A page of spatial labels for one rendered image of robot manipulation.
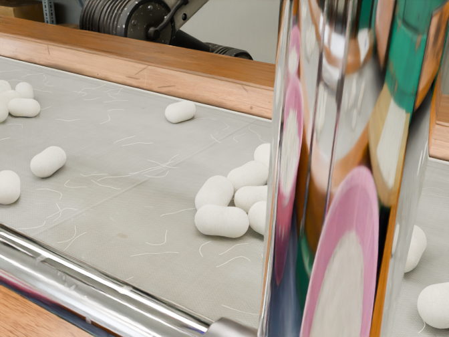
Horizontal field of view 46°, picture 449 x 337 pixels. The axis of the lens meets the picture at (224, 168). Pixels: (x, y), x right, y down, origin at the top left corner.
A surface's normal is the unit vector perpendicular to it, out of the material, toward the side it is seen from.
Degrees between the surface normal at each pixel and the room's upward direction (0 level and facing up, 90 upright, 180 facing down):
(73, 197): 0
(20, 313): 0
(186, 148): 0
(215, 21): 90
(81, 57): 45
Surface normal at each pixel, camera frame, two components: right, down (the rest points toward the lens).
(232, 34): -0.52, 0.37
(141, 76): -0.36, -0.38
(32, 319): 0.02, -0.90
